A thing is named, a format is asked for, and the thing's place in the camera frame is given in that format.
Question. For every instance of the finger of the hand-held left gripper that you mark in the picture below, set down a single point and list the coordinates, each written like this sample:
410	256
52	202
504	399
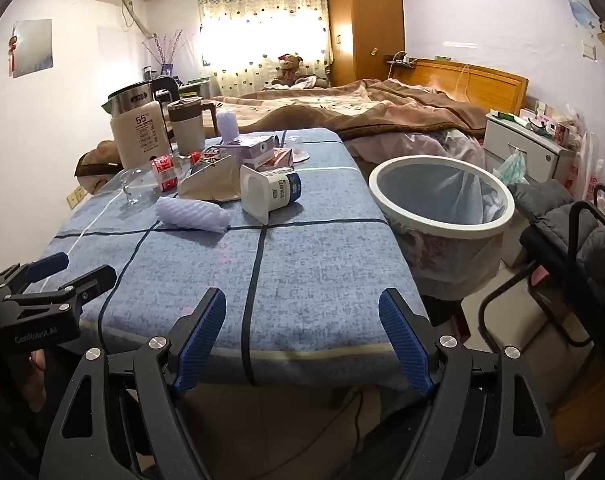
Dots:
85	285
47	266

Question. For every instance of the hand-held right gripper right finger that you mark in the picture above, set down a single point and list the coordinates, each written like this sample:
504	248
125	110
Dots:
405	340

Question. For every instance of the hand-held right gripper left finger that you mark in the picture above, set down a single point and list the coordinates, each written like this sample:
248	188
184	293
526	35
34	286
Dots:
202	340

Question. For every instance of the clear bottle with red label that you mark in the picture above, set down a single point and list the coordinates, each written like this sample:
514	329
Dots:
127	185

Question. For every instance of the white foam fruit net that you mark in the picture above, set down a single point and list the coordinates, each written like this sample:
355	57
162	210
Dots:
192	212

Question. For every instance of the white round trash bin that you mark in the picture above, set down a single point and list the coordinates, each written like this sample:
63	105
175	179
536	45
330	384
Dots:
482	232

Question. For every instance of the brown paper carton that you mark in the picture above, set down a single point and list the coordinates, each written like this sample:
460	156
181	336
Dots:
207	185

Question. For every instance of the white yogurt cup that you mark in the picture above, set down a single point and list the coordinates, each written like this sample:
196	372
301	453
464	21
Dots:
267	190

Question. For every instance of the purple paper box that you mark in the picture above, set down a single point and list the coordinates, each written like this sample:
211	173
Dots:
247	150

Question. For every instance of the pink packet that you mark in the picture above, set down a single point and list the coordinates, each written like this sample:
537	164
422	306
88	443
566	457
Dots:
280	159

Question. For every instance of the small white foam net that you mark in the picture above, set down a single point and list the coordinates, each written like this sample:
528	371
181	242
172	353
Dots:
229	127

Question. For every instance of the dark red box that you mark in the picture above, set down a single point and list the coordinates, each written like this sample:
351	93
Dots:
461	322

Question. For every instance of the blue checked tablecloth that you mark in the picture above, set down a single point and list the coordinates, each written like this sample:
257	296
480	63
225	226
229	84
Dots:
307	285

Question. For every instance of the brown fleece cloth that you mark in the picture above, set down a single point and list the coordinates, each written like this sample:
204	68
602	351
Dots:
97	157

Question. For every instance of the translucent bin liner bag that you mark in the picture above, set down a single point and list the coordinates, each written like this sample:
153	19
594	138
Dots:
442	190

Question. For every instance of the cream steel electric kettle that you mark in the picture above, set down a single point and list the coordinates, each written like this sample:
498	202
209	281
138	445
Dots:
137	135

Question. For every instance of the beige mug with brown lid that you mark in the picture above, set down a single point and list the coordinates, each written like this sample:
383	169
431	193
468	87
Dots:
187	130

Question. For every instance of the pink duvet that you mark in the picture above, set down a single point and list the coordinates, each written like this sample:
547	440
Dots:
407	145

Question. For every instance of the grey quilted cushion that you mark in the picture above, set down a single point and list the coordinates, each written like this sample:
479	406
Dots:
547	205

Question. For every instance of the black metal chair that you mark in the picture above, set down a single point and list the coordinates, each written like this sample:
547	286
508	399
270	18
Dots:
573	240

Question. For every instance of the green plastic bag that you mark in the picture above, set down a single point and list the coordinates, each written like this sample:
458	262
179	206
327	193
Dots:
512	167

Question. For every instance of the red hanging ornament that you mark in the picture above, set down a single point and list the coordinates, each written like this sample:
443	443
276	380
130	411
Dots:
12	52

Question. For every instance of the cluttered desk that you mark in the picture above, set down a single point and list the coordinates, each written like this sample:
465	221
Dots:
197	87

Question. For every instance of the white nightstand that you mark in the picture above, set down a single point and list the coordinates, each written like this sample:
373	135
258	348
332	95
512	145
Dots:
532	150

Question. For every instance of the vase with purple branches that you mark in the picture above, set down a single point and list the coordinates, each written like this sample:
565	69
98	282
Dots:
166	67

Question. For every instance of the bed with brown blanket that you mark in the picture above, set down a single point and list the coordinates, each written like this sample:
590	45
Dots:
332	110

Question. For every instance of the green white flat box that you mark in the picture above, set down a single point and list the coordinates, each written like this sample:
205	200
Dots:
504	116

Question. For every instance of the white red printed plastic bags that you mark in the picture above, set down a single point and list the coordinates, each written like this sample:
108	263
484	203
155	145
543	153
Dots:
587	170

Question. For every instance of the pile of small boxes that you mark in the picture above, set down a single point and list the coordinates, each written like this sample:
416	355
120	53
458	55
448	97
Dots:
552	125

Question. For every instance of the white air conditioner pipe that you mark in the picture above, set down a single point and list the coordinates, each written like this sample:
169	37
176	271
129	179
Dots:
135	15

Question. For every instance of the wooden bed headboard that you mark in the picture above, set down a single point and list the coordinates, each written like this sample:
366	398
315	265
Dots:
482	85

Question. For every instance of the brown teddy bear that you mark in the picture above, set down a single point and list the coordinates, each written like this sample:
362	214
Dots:
290	67

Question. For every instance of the wooden wardrobe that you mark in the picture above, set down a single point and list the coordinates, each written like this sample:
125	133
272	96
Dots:
362	25

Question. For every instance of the patterned window curtain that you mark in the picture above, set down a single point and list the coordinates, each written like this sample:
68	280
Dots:
262	10

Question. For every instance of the wall socket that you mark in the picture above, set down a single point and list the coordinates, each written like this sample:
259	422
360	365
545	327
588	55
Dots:
75	197

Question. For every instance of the wall poster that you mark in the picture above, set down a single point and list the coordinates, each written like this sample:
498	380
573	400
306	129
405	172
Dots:
32	47

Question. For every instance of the wall shelf with power strip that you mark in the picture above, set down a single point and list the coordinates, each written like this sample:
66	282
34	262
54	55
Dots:
402	60

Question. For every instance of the cartoon wall sticker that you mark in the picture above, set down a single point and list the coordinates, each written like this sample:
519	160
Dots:
597	25

